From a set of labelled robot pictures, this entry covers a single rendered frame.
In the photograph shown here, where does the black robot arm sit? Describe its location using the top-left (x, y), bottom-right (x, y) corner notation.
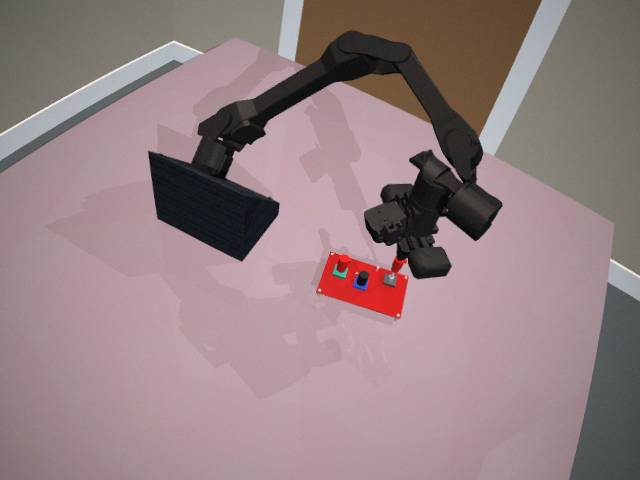
top-left (186, 30), bottom-right (503, 246)

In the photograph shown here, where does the red circuit board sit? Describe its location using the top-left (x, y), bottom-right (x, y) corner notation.
top-left (316, 252), bottom-right (409, 322)

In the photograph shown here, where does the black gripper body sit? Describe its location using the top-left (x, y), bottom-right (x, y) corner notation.
top-left (380, 184), bottom-right (452, 279)

